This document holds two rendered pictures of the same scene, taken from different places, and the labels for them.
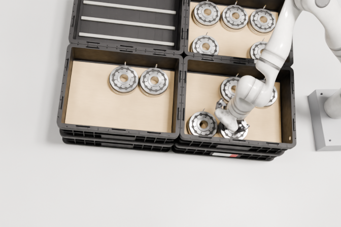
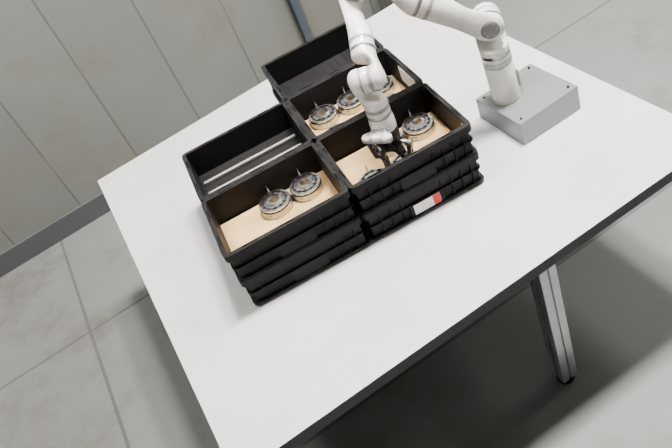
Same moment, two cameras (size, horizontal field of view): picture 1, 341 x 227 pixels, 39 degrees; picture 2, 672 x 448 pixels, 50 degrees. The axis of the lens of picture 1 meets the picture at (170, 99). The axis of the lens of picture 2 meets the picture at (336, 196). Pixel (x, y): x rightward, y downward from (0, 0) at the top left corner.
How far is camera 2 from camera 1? 1.16 m
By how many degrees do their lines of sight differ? 30
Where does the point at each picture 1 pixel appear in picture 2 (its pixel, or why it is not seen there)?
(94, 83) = (250, 226)
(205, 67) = (344, 141)
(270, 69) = (362, 48)
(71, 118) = not seen: hidden behind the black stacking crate
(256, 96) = (368, 75)
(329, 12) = not seen: outside the picture
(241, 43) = not seen: hidden behind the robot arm
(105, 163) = (312, 294)
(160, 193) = (386, 279)
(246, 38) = not seen: hidden behind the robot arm
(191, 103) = (354, 178)
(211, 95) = (370, 161)
